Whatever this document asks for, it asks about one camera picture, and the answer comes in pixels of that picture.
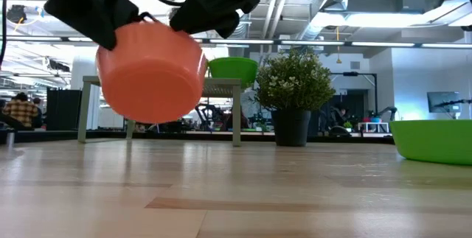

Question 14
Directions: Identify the orange plastic mini bowl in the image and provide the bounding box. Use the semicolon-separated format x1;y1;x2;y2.
95;19;209;125

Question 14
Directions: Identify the black cabinet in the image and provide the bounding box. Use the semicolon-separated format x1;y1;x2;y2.
45;88;83;132

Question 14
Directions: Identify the black ceiling-hung device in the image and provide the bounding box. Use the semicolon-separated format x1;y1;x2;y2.
6;4;28;24

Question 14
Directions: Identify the person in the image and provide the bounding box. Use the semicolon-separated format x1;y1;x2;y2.
331;104;350;123
31;97;44;129
1;91;40;131

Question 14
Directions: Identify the black bar with light strips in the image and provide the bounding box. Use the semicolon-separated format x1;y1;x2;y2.
0;35;472;50

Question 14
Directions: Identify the potted plant in black pot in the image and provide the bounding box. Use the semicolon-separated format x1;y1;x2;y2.
254;46;337;148

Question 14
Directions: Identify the pale green metal shelf stand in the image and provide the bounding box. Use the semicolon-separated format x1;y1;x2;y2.
76;75;243;148

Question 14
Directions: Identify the small white table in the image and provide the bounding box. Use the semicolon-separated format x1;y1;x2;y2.
356;121;390;135

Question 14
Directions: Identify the silver corrugated ventilation duct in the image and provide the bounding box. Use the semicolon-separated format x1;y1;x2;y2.
235;9;254;41

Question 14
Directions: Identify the black table edge rail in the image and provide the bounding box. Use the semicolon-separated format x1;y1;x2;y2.
0;129;396;147

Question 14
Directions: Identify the yellow hanging cord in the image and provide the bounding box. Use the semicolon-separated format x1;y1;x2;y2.
334;26;343;65

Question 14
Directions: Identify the wall-mounted monitor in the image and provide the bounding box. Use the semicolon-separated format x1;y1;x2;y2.
426;91;462;114

